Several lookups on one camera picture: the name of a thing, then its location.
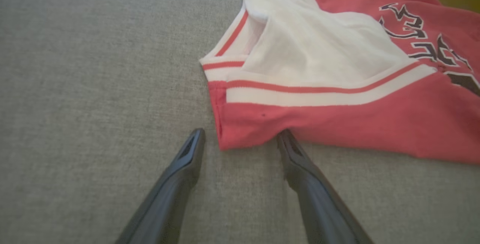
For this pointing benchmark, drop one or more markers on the red jersey with white trim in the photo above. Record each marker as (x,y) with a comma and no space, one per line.
(337,124)

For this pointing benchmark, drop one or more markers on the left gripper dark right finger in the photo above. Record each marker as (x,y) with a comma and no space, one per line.
(322,214)

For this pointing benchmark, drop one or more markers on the grey sofa seat cushion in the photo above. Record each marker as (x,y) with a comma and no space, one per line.
(93,86)

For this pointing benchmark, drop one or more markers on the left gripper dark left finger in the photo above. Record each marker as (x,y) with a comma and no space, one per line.
(165,206)

